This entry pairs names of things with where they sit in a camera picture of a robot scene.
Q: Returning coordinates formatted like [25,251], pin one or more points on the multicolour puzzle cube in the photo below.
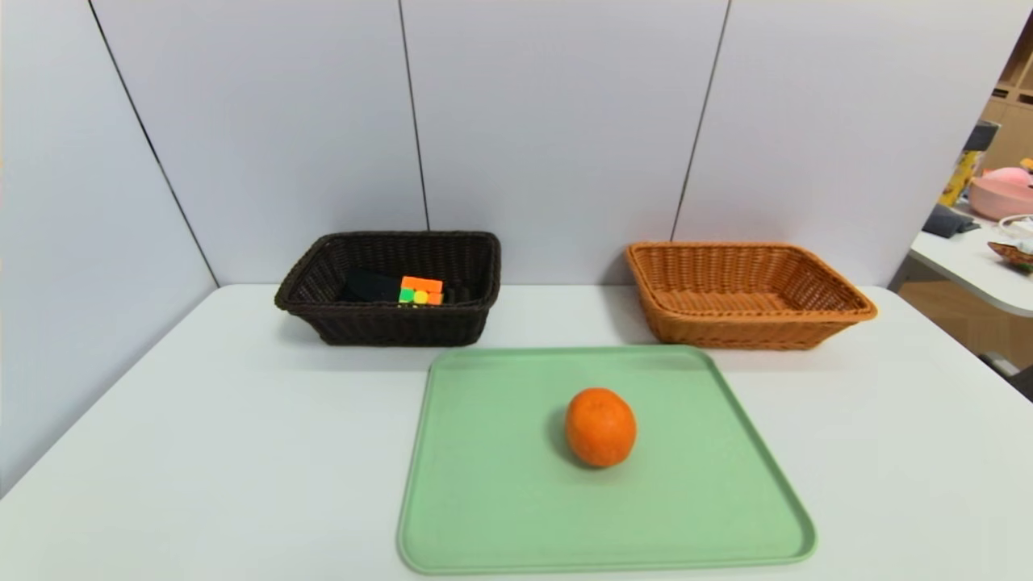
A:
[421,290]

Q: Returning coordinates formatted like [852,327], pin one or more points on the black rectangular case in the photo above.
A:
[367,284]

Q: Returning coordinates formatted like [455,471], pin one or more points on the dark brown wicker basket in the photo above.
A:
[403,323]

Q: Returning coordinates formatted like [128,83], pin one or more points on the tan wicker basket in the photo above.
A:
[742,278]

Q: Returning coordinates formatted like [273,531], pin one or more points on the orange fruit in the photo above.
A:
[600,428]

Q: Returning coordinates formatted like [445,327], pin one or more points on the light green plastic tray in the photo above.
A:
[613,516]

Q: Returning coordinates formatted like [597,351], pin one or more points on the wooden cabinet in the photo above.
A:
[952,323]

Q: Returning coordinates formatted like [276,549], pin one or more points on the dark grey cloth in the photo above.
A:
[948,219]

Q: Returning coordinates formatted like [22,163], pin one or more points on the white side table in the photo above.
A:
[968,266]

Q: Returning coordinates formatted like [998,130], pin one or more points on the yellow box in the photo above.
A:
[960,177]

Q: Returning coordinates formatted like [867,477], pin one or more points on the small black box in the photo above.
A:
[983,135]

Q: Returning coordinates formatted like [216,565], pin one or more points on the pink pot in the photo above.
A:
[1005,194]

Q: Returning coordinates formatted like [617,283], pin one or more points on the dark chair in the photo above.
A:
[1009,375]

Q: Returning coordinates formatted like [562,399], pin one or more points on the wooden shelf unit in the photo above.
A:
[1013,121]

